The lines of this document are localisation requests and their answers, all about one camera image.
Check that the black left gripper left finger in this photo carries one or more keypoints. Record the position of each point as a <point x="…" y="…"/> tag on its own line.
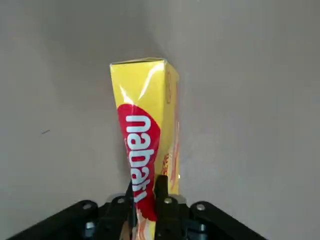
<point x="75" y="220"/>

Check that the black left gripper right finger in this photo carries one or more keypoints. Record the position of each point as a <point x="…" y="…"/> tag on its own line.
<point x="225" y="225"/>

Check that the yellow Nabati wafer box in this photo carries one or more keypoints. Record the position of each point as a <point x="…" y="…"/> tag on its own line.
<point x="140" y="87"/>

